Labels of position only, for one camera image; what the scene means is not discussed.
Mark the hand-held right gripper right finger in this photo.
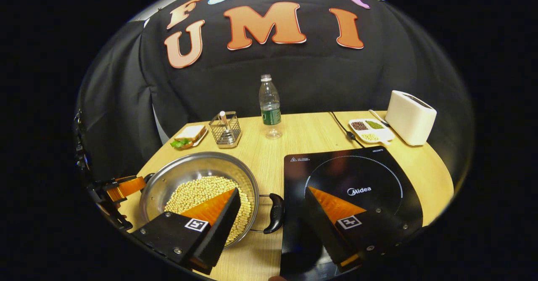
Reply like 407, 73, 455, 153
303, 186, 424, 273

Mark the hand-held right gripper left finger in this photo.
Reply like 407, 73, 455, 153
132, 187, 242, 276

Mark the black induction cooktop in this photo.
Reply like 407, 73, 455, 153
280, 146, 424, 281

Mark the steel pot with soybeans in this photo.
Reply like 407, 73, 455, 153
139, 151, 285, 250

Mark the sandwich on plate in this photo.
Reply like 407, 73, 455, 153
170, 125, 208, 149

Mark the white divided tray with beans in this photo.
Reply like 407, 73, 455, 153
348, 118, 396, 146

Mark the clear plastic water bottle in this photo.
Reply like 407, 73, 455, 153
258, 74, 283, 140

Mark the white toaster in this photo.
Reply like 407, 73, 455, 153
385, 90, 438, 146

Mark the black backdrop cloth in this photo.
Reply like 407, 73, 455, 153
76, 0, 475, 185

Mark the wire mesh holder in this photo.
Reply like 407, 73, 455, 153
209, 111, 243, 148

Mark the black power cable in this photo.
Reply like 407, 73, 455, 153
328, 111, 365, 148

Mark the white toaster cable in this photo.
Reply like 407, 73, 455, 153
369, 109, 390, 127

